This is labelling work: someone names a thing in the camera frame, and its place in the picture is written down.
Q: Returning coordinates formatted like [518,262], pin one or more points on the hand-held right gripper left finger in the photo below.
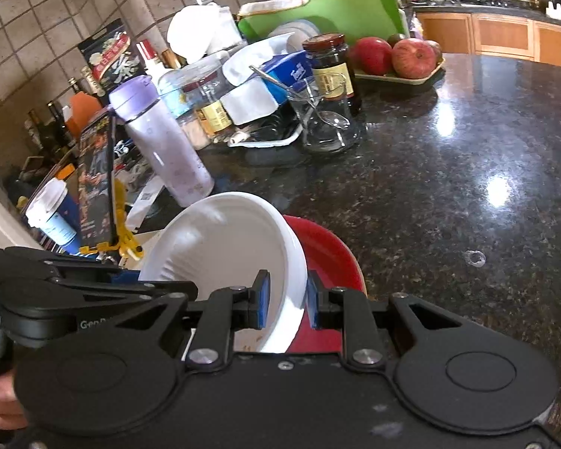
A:
[262,299]

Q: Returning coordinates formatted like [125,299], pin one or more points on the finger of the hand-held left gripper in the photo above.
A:
[121,290]
[75,259]

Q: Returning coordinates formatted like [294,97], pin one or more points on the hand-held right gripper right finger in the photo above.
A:
[314,304]

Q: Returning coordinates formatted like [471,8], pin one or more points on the crimson plastic plate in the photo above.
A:
[327,252]

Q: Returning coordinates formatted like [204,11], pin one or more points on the white ribbed plastic bowl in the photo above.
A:
[224,243]

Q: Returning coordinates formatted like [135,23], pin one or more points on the person's left hand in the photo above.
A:
[2,393]

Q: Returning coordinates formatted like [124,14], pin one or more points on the blue paper cup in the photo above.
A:
[51,215]

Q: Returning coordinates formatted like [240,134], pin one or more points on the yellow phone stand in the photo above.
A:
[126,238]

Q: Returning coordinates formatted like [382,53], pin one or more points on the smartphone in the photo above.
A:
[96,182]

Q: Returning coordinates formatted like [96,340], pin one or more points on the white printed card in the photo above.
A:
[145,196]

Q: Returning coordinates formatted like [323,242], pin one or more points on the dark glass bottle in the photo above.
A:
[37,135]
[60,126]

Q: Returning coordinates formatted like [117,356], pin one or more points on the lavender water bottle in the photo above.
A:
[168,149]

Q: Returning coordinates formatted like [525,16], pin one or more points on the orange jug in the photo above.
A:
[86,112]

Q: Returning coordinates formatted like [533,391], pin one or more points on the black food tray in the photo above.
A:
[271,131]

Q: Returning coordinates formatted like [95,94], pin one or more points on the clear plastic food container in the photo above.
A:
[189,126]

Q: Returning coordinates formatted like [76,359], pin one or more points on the metal spoon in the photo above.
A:
[334,119]

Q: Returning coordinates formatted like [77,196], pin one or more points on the clear yellow-label jar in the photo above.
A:
[212,117]

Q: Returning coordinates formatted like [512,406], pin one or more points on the white round container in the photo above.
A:
[247,105]

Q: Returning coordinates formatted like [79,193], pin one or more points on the black printed tea box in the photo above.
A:
[107,56]

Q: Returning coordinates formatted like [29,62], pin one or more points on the white bottle red cap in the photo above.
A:
[149,63]

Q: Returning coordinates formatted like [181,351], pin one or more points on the dark sauce jar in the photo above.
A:
[332,79]

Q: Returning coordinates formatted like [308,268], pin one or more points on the blue tissue pack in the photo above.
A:
[285,70]

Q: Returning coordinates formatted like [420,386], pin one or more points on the beige fruit tray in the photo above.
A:
[402,82]

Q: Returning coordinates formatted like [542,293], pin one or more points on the white plastic basin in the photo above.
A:
[191,32]

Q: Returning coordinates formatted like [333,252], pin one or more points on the clear plastic lidded container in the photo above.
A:
[290,37]

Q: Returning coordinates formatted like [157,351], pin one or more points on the cream cloth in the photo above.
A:
[271,7]

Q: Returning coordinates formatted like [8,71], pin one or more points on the green cutting board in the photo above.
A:
[355,14]

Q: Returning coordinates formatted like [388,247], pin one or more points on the wooden base cabinet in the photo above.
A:
[505,35]

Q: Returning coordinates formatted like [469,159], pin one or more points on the gas stove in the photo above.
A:
[495,0]

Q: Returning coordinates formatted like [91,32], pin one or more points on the white knife holder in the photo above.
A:
[554,13]

